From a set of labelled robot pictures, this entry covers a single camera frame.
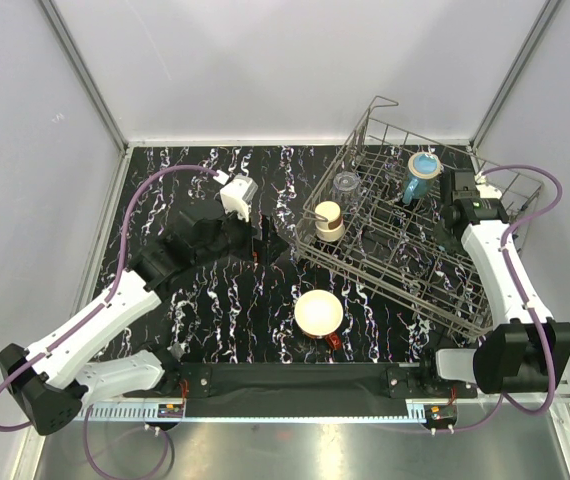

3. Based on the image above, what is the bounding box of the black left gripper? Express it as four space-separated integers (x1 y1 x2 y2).
194 201 289 267

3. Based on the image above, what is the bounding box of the blue butterfly mug orange inside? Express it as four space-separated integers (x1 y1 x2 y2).
402 151 442 205

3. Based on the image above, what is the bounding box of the beige cup with brown band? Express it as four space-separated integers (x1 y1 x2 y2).
314 201 345 243

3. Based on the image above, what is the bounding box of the red mug white inside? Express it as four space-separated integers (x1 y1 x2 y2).
294 289 344 350

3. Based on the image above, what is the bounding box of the clear drinking glass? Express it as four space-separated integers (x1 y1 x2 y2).
332 171 361 210

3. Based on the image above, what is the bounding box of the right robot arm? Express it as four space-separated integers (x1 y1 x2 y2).
417 170 570 397

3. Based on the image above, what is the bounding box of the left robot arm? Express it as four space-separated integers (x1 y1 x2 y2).
0 205 288 436

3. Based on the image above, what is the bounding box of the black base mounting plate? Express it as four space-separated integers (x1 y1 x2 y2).
183 363 477 421

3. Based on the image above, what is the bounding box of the left controller board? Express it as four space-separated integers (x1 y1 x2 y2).
157 402 185 419

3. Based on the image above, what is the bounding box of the controller board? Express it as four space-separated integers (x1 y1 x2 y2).
157 402 185 419
425 404 458 428

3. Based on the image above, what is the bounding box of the right controller board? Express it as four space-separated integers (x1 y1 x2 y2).
425 404 458 428

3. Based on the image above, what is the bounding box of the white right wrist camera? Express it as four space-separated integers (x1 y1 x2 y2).
475 172 503 199

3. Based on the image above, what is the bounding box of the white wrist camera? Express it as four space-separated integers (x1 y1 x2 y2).
475 172 503 199
214 170 258 223

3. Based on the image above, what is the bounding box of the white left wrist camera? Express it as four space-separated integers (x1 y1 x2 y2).
214 170 258 223

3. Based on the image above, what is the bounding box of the grey wire dish rack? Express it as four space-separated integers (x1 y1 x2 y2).
292 94 545 341

